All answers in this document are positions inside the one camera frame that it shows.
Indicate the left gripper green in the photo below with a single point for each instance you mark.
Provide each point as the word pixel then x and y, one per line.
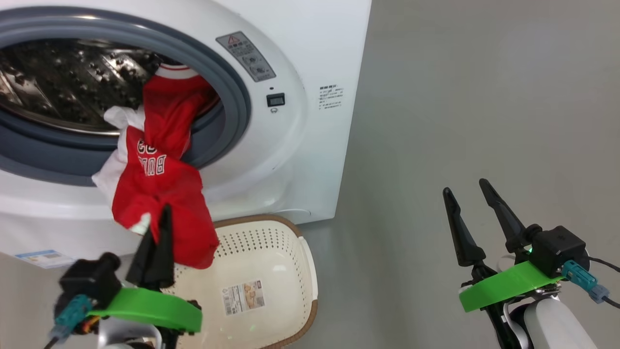
pixel 150 305

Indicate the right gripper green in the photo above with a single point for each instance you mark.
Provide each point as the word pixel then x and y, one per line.
pixel 508 283

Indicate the red and white jersey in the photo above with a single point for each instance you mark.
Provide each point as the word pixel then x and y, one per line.
pixel 164 184

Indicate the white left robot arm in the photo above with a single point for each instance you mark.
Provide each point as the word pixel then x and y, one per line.
pixel 121 334

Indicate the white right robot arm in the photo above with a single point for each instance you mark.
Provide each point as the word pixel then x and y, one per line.
pixel 552 325

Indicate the paper basket label sticker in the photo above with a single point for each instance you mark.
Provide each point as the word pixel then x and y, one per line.
pixel 243 297

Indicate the cream perforated laundry basket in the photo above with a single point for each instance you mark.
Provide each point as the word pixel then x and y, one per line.
pixel 276 252

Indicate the white front-load washing machine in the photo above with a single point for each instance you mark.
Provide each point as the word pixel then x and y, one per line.
pixel 310 48

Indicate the blue energy label sticker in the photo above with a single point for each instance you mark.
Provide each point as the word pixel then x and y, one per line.
pixel 43 258

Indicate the grey warning sticker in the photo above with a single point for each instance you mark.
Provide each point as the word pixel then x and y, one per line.
pixel 246 55

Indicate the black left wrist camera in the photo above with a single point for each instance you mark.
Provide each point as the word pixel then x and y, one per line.
pixel 89 281

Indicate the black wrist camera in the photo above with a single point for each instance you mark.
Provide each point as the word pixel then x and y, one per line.
pixel 89 281
pixel 557 247

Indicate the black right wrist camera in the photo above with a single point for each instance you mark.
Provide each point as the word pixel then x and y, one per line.
pixel 557 247

